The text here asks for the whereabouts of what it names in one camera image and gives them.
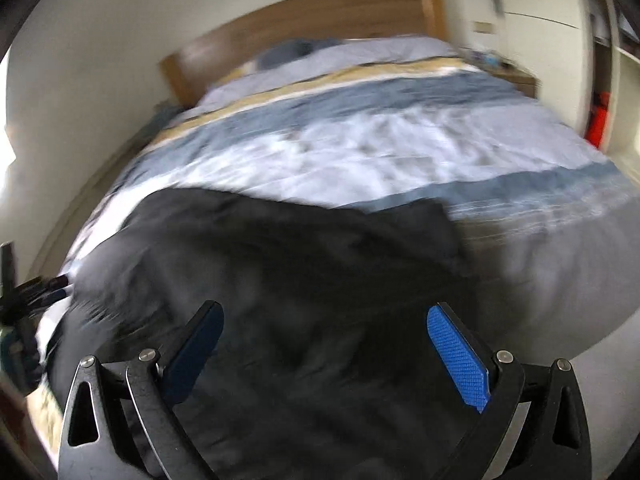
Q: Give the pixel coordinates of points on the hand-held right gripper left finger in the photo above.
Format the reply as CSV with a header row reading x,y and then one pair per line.
x,y
192,355

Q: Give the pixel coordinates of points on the wall switch panel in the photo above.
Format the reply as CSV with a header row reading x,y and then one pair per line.
x,y
483,27

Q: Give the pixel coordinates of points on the white wardrobe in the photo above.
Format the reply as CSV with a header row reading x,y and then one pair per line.
x,y
560,35

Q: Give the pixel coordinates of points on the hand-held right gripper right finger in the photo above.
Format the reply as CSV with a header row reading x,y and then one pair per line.
x,y
457,355

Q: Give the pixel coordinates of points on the blue pillow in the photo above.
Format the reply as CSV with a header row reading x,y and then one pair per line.
x,y
287,52

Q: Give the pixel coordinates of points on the wooden bed headboard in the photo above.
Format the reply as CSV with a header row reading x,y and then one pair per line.
x,y
300,20

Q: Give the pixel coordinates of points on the red bag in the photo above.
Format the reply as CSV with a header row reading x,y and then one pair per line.
x,y
599,120

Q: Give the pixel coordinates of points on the bed with striped duvet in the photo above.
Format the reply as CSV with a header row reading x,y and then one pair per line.
x,y
400,135

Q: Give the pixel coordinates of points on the wooden nightstand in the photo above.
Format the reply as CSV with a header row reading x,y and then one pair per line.
x,y
517,80

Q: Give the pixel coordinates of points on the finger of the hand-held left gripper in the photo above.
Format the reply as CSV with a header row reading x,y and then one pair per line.
x,y
45,285
47,299

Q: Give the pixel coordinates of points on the black puffer jacket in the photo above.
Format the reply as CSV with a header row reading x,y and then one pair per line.
x,y
300,270

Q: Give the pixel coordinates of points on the blue cloth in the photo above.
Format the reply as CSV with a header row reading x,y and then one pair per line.
x,y
167,112

